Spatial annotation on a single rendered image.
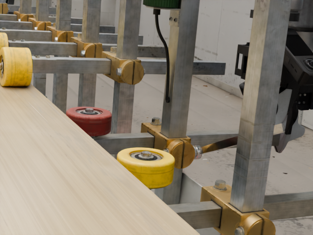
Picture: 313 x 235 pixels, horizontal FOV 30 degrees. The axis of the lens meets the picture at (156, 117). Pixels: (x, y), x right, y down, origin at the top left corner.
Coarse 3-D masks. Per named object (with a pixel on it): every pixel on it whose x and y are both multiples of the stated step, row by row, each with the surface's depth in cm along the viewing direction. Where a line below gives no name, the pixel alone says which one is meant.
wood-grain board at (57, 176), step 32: (0, 96) 111; (32, 96) 113; (0, 128) 90; (32, 128) 91; (64, 128) 93; (0, 160) 75; (32, 160) 76; (64, 160) 77; (96, 160) 78; (0, 192) 65; (32, 192) 66; (64, 192) 66; (96, 192) 67; (128, 192) 68; (0, 224) 57; (32, 224) 58; (64, 224) 58; (96, 224) 59; (128, 224) 59; (160, 224) 60
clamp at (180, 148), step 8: (144, 128) 111; (152, 128) 109; (160, 128) 110; (160, 136) 105; (160, 144) 105; (168, 144) 103; (176, 144) 102; (184, 144) 102; (168, 152) 102; (176, 152) 102; (184, 152) 103; (192, 152) 103; (176, 160) 102; (184, 160) 103; (192, 160) 104
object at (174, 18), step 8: (160, 8) 97; (168, 8) 97; (176, 8) 98; (176, 16) 99; (176, 24) 99; (160, 32) 99; (168, 56) 101; (168, 64) 101; (168, 72) 102; (168, 80) 102; (168, 88) 102; (168, 96) 103
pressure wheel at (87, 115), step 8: (72, 112) 101; (80, 112) 103; (88, 112) 102; (96, 112) 103; (104, 112) 103; (72, 120) 100; (80, 120) 99; (88, 120) 99; (96, 120) 99; (104, 120) 100; (88, 128) 99; (96, 128) 99; (104, 128) 100
